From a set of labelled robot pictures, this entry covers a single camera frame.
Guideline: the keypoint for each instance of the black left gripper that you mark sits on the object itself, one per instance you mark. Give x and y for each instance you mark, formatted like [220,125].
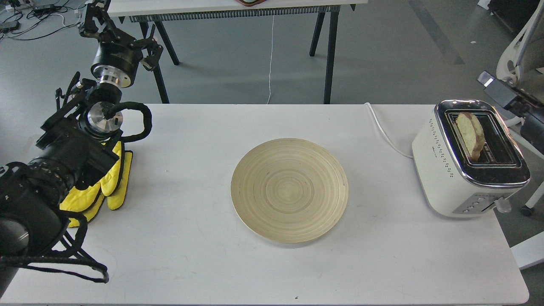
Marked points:
[111,58]

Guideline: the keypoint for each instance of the slice of bread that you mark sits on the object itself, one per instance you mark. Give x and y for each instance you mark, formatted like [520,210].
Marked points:
[472,134]

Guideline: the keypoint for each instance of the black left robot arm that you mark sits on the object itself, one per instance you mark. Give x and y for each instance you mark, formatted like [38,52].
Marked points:
[77,151]

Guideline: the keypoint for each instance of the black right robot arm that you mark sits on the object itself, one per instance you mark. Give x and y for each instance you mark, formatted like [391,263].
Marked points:
[519,103]

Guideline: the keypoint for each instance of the cream and chrome toaster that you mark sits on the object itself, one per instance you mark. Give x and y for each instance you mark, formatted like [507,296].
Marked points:
[455,186]

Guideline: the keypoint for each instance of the white background table black legs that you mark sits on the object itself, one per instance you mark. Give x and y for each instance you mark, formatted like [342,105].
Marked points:
[157,12]

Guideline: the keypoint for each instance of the yellow oven mitt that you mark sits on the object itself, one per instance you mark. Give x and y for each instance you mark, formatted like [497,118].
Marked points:
[111,189]

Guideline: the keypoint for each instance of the round wooden plate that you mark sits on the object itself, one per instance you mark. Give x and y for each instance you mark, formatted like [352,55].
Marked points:
[289,190]

